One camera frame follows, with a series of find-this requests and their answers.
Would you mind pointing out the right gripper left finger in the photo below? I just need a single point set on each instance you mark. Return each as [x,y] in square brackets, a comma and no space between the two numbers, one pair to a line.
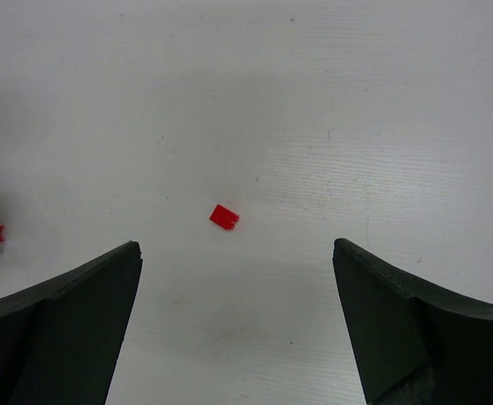
[60,339]

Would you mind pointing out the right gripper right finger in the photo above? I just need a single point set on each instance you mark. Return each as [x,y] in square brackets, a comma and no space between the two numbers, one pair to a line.
[414,342]

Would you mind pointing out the tiny red lego cube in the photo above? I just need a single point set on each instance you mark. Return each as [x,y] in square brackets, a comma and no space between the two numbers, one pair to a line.
[224,218]

